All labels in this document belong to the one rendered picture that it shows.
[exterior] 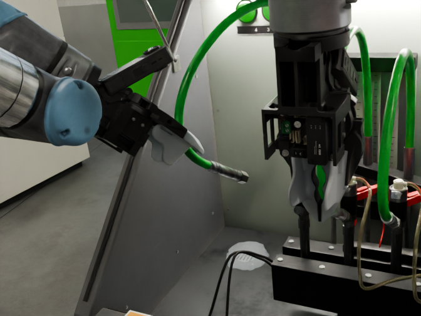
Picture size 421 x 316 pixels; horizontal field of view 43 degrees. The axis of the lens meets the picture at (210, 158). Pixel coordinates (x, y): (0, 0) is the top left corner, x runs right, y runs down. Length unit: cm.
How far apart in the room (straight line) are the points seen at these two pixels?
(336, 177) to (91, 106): 28
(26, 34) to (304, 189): 40
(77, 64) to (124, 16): 314
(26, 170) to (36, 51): 311
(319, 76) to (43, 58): 39
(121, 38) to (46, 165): 105
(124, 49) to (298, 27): 350
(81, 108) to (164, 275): 65
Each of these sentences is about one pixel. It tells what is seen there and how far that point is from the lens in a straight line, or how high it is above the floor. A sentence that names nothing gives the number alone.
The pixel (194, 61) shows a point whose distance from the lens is 82.
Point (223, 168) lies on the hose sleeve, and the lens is 89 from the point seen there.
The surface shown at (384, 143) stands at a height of 127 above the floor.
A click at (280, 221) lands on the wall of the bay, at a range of 135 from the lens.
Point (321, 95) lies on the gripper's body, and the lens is 50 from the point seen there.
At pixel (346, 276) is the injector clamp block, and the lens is 97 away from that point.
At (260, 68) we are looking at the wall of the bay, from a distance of 121.
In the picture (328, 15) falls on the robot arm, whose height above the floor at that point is 147.
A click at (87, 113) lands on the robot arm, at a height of 138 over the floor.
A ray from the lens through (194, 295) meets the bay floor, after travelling 119.
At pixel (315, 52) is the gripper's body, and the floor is 144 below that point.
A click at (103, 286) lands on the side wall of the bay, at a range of 100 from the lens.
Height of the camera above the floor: 155
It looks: 23 degrees down
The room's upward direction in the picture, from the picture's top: 7 degrees counter-clockwise
